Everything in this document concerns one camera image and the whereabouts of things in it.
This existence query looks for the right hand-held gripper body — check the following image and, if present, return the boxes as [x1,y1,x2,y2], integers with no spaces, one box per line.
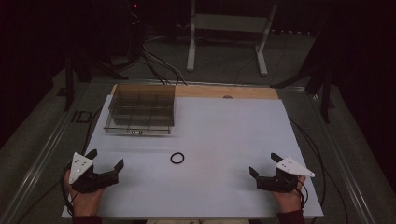
[256,156,317,194]

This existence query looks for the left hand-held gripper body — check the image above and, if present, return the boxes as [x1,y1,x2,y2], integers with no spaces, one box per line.
[68,151,120,194]

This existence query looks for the black rubber ring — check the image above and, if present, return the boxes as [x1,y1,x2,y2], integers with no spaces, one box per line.
[170,151,185,165]

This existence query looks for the clear divided organizer box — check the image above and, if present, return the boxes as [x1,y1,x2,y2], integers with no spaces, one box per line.
[104,84,177,136]

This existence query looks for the person's right hand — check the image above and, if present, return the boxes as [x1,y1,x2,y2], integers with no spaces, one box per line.
[272,175,307,215]

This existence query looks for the person's left hand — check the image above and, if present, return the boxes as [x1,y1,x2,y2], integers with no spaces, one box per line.
[64,169,106,217]

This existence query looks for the black stand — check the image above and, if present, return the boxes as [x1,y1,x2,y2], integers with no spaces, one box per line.
[63,52,129,112]
[270,31,335,124]

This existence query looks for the wooden board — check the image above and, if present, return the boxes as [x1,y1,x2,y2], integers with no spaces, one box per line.
[110,83,279,101]

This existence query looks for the dark device with red light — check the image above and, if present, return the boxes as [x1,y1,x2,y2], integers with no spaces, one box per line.
[127,0,148,60]

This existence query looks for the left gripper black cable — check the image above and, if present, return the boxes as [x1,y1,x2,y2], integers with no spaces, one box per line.
[60,106,105,217]

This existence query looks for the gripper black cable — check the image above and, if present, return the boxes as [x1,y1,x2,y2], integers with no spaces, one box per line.
[60,106,105,217]
[289,119,327,209]

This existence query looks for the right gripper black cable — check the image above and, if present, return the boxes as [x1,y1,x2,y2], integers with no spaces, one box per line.
[289,119,327,209]

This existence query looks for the metal floor rail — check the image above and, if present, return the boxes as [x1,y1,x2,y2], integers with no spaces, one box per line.
[0,92,94,224]
[307,90,379,224]

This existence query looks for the bundle of floor cables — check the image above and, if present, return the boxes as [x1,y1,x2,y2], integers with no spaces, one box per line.
[140,35,189,87]

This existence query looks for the white metal stand frame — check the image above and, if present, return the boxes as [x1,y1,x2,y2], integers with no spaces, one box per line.
[186,0,278,77]

